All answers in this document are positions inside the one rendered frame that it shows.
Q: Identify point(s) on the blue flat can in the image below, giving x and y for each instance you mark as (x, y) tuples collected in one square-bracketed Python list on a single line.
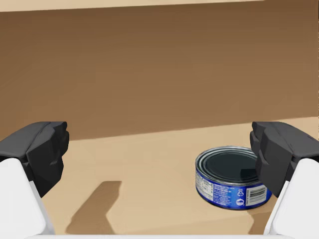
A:
[(224, 174)]

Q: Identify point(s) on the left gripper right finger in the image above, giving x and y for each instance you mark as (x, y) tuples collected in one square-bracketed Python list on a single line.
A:
[(281, 154)]

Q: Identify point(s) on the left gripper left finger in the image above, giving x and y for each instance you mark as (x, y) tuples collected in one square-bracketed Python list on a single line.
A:
[(37, 154)]

